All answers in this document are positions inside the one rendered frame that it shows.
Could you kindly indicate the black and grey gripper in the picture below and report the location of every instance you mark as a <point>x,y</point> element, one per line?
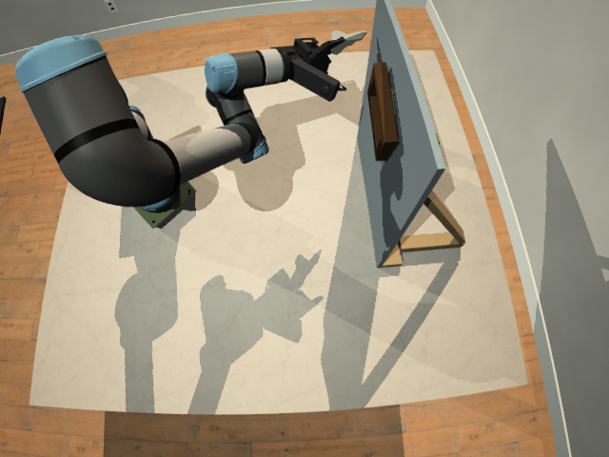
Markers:
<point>318,58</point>

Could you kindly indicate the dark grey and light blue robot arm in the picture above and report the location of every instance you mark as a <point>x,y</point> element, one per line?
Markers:
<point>82,111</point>

